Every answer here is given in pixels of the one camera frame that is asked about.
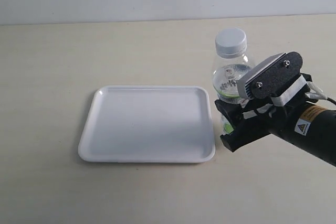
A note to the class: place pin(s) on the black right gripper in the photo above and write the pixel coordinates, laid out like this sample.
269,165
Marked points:
252,125

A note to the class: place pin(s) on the clear plastic drink bottle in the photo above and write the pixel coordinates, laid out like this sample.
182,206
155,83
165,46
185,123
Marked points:
227,70

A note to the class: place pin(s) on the white bottle cap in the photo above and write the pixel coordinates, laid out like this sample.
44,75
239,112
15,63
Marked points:
230,42

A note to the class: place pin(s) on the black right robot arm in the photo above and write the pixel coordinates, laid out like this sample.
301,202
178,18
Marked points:
312,129

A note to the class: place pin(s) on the white plastic tray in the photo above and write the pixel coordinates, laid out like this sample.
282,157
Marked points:
148,124

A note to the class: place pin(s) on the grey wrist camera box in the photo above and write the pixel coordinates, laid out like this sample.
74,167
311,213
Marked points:
277,81

